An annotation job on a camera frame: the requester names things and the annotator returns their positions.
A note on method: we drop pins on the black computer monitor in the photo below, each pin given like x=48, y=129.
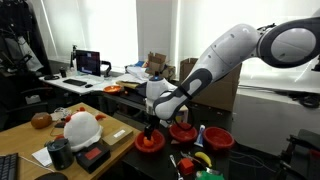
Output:
x=88, y=62

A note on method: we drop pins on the black computer mouse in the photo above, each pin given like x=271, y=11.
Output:
x=88, y=86

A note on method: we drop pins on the white stuffed chicken toy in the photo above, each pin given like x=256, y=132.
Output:
x=81, y=130

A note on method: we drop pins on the black keyboard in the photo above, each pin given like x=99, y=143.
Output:
x=8, y=166
x=75, y=82

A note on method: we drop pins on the orange bowl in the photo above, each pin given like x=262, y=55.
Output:
x=112, y=89

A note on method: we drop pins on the clear plastic container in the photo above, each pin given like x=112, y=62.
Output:
x=60, y=113

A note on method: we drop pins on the black device with red panel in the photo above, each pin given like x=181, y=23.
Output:
x=93, y=156

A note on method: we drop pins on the light wooden desk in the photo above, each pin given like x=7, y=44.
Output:
x=20, y=140

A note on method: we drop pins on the large cardboard box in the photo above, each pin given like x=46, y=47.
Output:
x=220, y=93

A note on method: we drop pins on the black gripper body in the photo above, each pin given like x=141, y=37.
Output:
x=152, y=123

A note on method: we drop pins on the white paper pile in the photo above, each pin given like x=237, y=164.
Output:
x=136, y=74

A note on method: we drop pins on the white paper sheet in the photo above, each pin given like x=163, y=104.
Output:
x=41, y=156

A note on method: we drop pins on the brown football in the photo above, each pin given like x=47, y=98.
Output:
x=41, y=120

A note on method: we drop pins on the black oval pouch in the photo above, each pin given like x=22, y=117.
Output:
x=51, y=176

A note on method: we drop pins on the flat small cardboard box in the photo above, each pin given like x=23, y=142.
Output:
x=116, y=135

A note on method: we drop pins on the black cylindrical cup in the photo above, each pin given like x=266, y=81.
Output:
x=60, y=155

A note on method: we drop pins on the small open cardboard box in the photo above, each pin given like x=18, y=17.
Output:
x=156, y=61

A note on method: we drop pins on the large red bowl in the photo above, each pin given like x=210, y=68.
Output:
x=218, y=138

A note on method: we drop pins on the green plastic toy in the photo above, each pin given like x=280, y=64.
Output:
x=210, y=175

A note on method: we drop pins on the medium red bowl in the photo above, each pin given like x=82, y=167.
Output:
x=183, y=135

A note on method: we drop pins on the black office chair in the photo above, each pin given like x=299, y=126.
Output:
x=20, y=100

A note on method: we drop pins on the white office desk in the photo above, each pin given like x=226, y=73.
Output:
x=96, y=85

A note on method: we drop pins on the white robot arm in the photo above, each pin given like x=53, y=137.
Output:
x=226, y=50

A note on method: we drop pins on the orange ball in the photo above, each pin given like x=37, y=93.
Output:
x=148, y=142

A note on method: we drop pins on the white plastic fork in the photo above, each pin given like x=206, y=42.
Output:
x=173, y=163

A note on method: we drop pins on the black hanging clothes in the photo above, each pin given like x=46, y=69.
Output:
x=16, y=33

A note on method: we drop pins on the white blue toothpaste tube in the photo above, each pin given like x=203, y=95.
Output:
x=200, y=136

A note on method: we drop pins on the red cube block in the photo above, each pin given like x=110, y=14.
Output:
x=186, y=166

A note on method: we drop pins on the small ruffled red bowl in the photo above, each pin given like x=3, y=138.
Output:
x=160, y=140

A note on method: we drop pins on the yellow toy banana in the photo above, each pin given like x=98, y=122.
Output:
x=203, y=157

